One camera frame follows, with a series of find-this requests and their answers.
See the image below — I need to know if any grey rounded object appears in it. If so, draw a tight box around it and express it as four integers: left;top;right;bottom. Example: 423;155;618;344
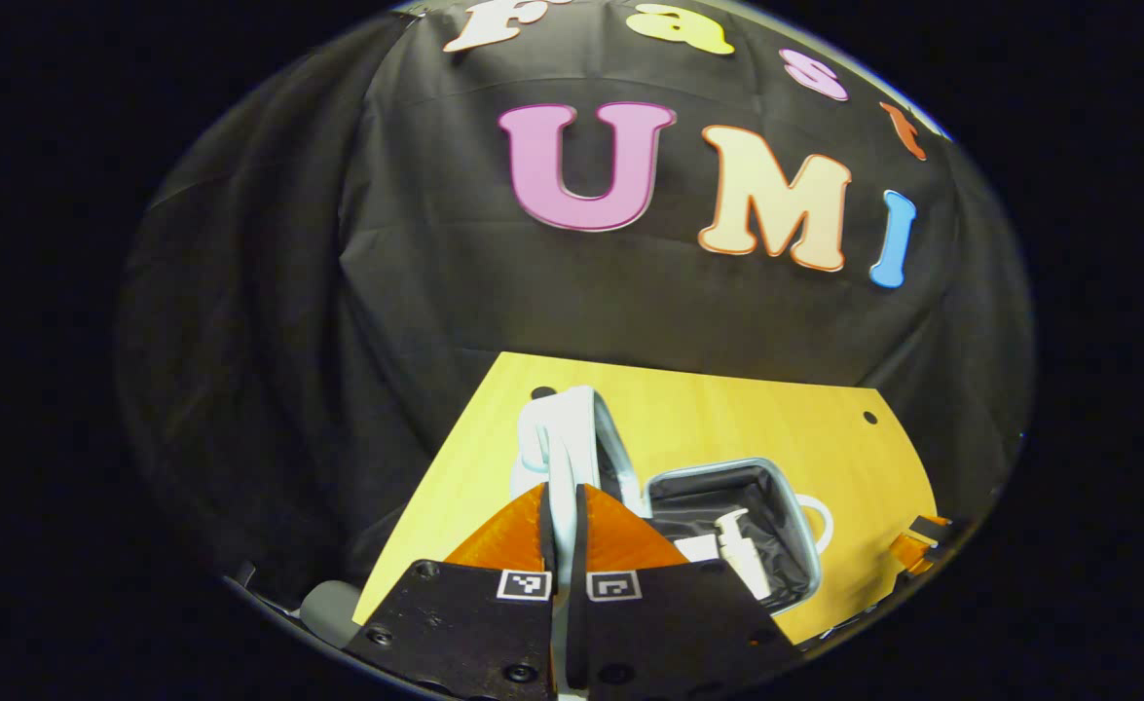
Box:
299;580;366;650

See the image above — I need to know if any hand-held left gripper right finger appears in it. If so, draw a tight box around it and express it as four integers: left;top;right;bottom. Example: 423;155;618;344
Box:
567;482;808;701

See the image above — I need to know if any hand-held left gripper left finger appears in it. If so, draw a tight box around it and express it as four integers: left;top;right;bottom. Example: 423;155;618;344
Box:
346;482;555;701

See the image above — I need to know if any light blue suitcase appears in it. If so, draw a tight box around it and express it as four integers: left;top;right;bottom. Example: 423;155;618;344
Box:
509;384;835;701

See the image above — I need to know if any white pump bottle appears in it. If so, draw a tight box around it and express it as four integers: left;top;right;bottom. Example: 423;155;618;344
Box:
713;508;775;603

